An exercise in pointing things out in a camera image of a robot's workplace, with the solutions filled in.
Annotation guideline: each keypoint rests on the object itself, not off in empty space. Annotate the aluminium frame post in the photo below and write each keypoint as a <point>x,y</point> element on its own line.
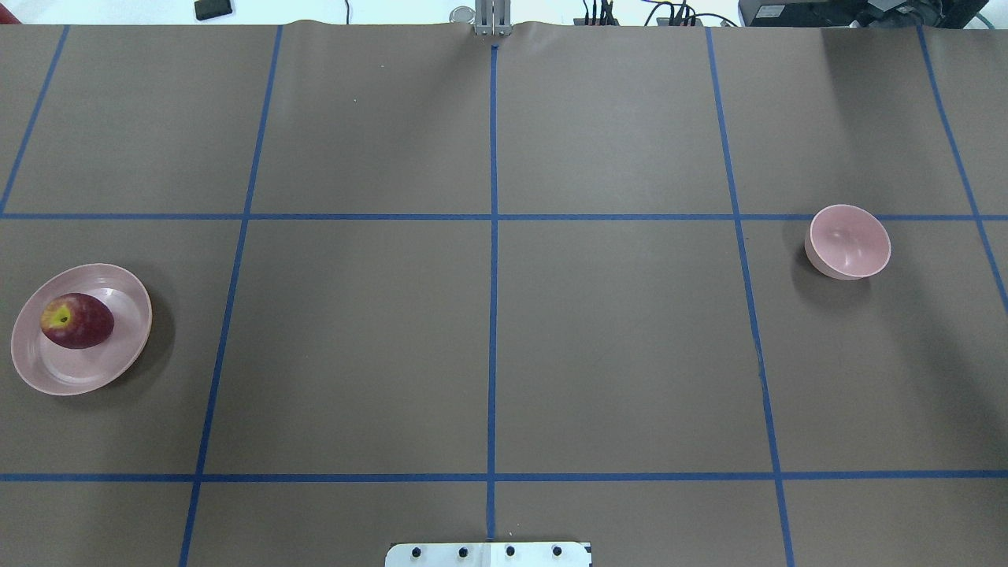
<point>492,18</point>

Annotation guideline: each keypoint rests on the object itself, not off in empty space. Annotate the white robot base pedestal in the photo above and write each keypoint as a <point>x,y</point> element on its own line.
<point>564,553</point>

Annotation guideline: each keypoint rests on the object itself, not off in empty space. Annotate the red yellow apple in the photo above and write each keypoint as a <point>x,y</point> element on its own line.
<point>77,321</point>

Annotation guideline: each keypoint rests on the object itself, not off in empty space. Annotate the small black square device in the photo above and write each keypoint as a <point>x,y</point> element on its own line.
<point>210,9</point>

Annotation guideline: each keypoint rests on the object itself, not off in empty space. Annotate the pink bowl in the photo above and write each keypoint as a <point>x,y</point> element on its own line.
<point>847,243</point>

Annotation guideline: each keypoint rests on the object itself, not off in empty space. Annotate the pink plate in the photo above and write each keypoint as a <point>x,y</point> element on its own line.
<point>61,371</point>

